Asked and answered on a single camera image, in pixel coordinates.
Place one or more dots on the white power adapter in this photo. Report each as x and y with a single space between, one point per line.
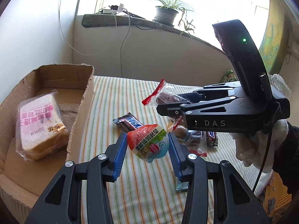
112 8

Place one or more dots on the clear dried fruit packet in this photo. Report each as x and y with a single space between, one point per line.
163 95

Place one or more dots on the potted plant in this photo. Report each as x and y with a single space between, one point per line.
166 14

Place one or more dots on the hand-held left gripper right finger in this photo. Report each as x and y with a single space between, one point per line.
174 154

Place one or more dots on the brown chocolate bar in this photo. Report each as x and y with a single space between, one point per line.
211 137
128 122

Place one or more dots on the sliced bread packet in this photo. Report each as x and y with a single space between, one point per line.
39 126

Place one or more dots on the striped bed sheet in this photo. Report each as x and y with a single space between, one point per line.
144 191

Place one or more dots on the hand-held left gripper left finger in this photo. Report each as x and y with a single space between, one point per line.
119 154

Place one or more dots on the braised egg packet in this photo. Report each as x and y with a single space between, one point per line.
181 130

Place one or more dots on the round snack cup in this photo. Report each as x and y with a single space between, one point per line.
149 144

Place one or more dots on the person's right hand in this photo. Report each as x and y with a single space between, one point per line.
247 147

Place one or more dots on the green yellow printed hanging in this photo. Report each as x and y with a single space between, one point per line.
273 39

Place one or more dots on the black flat device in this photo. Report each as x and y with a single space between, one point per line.
136 16

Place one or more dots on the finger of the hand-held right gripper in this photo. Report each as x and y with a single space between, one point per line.
210 93
198 108

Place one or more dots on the grey window sill mat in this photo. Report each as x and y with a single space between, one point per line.
98 21

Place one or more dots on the cardboard box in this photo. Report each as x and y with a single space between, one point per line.
14 163

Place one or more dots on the yellow printed box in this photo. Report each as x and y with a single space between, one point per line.
278 198

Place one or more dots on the red edged snack packet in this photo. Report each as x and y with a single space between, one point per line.
196 141

